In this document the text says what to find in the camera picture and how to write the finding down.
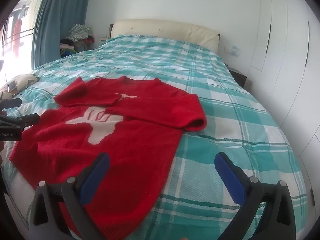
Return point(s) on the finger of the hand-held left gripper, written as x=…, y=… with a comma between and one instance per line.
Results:
x=11, y=103
x=30, y=119

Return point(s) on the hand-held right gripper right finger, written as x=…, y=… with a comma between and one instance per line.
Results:
x=228, y=176

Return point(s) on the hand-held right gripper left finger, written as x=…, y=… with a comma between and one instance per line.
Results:
x=96, y=175

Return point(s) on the red knit sweater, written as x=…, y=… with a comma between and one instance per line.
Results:
x=130, y=155

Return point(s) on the pile of mixed clothes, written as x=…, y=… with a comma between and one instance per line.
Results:
x=68, y=47

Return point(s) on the small grey device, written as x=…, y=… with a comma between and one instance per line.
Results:
x=12, y=86

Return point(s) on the patterned pillow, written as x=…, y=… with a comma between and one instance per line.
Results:
x=23, y=81

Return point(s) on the teal plaid bed blanket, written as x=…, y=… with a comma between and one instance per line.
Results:
x=220, y=110

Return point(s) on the hanging red garment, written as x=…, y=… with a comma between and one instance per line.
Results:
x=17, y=33

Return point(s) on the blue curtain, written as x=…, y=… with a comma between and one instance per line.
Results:
x=60, y=22

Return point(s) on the striped crumpled cloth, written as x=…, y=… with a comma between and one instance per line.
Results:
x=79, y=32

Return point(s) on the dark wooden nightstand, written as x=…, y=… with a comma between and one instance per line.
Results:
x=238, y=76

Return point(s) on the white wardrobe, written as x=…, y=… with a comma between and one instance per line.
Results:
x=287, y=67

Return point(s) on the cream padded headboard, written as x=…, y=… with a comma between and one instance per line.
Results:
x=162, y=31

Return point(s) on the wall switch panel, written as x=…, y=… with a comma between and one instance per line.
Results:
x=232, y=50

